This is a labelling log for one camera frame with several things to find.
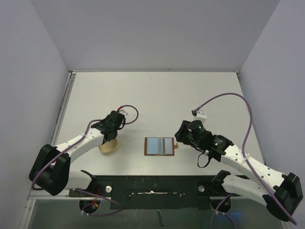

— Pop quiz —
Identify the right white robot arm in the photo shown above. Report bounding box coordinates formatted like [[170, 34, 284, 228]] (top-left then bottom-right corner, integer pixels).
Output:
[[175, 120, 303, 222]]

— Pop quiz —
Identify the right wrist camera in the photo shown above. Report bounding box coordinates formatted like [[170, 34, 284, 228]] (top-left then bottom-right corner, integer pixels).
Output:
[[192, 110, 207, 124]]

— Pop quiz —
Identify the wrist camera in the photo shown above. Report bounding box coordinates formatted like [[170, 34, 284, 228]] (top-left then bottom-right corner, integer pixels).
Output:
[[117, 106, 128, 116], [192, 110, 207, 124]]

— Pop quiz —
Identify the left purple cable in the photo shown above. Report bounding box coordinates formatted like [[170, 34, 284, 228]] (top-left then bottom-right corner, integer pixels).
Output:
[[31, 104, 140, 217]]

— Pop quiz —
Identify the beige card tray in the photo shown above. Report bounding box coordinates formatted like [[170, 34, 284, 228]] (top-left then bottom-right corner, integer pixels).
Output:
[[98, 138, 118, 155]]

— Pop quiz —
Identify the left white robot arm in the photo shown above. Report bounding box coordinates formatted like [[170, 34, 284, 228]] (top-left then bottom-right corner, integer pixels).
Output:
[[29, 110, 126, 196]]

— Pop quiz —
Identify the brown leather card holder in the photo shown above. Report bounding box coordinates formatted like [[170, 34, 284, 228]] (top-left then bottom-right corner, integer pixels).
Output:
[[144, 137, 178, 156]]

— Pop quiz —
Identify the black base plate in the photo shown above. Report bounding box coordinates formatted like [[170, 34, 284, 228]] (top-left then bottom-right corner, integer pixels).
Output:
[[69, 176, 227, 210]]

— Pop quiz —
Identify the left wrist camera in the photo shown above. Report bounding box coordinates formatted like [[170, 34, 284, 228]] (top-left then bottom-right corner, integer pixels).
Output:
[[117, 106, 128, 116]]

